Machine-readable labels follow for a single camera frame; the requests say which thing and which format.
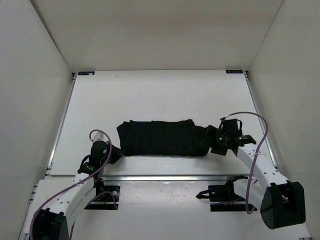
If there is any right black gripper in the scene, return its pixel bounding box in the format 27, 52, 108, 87
197, 125, 229, 156

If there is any black pleated skirt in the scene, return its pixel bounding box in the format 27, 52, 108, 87
117, 119, 209, 157

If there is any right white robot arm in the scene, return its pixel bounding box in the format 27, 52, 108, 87
196, 119, 306, 230

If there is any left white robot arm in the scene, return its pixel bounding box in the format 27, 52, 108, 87
29, 140, 123, 240

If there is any right blue corner label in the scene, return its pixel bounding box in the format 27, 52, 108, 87
225, 69, 243, 74

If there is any blue corner label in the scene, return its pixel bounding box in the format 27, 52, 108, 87
225, 69, 243, 74
77, 71, 95, 76

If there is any left blue corner label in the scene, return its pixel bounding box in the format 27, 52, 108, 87
77, 71, 95, 76

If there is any front aluminium table rail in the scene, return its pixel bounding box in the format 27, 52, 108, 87
102, 175, 227, 182

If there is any aluminium table rail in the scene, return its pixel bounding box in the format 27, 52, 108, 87
45, 72, 78, 172
102, 175, 227, 182

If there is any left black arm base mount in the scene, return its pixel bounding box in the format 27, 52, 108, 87
84, 181, 121, 211

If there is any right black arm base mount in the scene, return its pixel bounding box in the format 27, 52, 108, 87
195, 175, 248, 212

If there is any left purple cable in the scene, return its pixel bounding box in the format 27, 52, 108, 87
29, 129, 118, 240

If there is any left aluminium table rail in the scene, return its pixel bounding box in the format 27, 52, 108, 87
45, 72, 78, 172

